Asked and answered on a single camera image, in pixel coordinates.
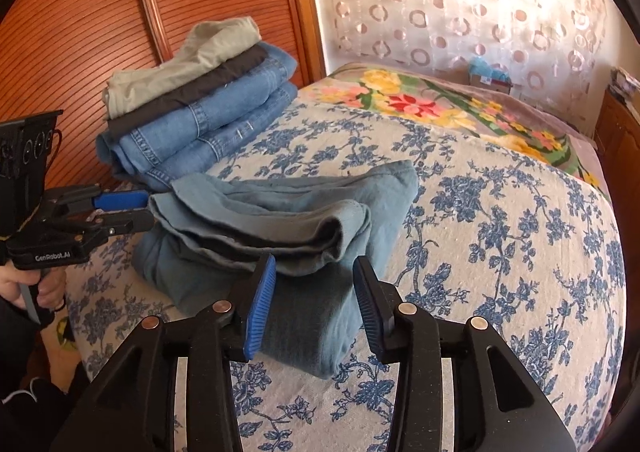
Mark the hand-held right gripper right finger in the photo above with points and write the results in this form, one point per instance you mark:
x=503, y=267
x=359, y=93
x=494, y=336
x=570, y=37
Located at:
x=367, y=312

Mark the patterned floor rug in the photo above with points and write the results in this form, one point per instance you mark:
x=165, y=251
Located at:
x=56, y=334

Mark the dark brown folded pants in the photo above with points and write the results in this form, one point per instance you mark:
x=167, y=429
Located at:
x=200, y=86

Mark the light blue folded jeans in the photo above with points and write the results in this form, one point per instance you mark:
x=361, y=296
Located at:
x=215, y=116

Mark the person's dark trousers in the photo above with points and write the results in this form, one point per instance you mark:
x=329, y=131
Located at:
x=35, y=382

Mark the floral blue white bed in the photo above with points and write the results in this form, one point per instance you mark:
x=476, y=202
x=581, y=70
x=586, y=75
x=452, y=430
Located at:
x=500, y=257

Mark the wooden side cabinet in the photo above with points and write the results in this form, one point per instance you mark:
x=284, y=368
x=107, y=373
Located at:
x=620, y=131

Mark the sheer curtain with circles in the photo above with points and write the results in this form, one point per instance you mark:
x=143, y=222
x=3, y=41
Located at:
x=450, y=6

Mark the colourful floral blanket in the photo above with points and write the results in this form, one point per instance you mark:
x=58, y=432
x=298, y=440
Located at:
x=425, y=101

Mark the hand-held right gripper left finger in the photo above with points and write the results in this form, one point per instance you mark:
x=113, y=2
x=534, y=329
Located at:
x=260, y=307

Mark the pile of papers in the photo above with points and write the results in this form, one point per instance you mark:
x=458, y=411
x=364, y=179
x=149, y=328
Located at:
x=625, y=81

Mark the teal pants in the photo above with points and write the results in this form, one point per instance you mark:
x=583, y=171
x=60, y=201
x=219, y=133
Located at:
x=300, y=212

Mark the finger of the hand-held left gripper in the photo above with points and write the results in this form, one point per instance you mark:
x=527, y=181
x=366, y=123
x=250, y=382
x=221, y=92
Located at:
x=125, y=223
x=122, y=200

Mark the cardboard box with blue cloth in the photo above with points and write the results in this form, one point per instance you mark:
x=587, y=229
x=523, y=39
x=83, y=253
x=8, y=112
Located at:
x=490, y=76

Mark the person's left hand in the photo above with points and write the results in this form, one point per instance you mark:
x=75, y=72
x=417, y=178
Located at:
x=52, y=289

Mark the wooden headboard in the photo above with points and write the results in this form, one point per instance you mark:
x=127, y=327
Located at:
x=125, y=6

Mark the olive grey folded pants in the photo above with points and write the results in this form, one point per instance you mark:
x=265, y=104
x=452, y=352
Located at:
x=200, y=61

